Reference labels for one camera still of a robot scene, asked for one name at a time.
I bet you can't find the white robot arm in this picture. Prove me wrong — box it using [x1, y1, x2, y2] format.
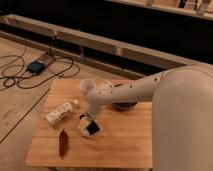
[79, 63, 213, 171]

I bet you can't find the dark red snack packet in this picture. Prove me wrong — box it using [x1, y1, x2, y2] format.
[59, 130, 68, 157]

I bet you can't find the wooden table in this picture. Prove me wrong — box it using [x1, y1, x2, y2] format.
[25, 79, 152, 168]

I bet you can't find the wooden wall rail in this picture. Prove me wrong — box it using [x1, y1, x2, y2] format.
[0, 14, 197, 70]

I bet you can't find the dark bowl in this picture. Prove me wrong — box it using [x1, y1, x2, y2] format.
[112, 102, 138, 111]

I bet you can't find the blue power adapter box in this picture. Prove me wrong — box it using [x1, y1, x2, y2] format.
[27, 61, 45, 74]

